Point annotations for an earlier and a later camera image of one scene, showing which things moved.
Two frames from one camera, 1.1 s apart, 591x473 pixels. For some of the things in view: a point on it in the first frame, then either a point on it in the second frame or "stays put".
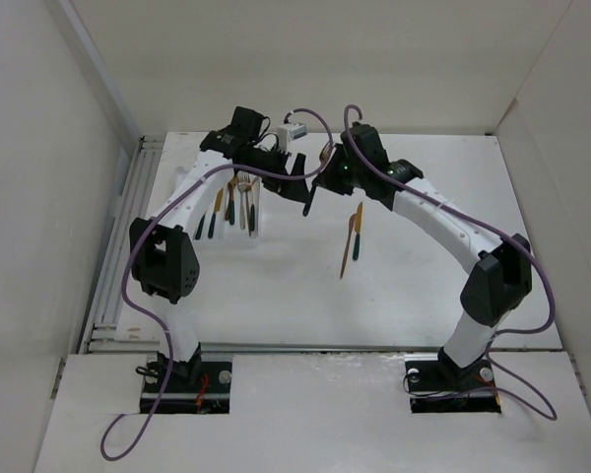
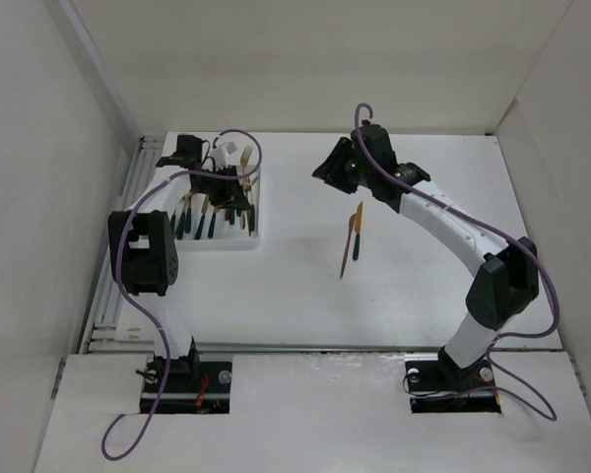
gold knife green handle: (217, 209) stays put
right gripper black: (328, 177) stays put
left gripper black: (293, 189) to (232, 196)
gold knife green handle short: (358, 230) stays put
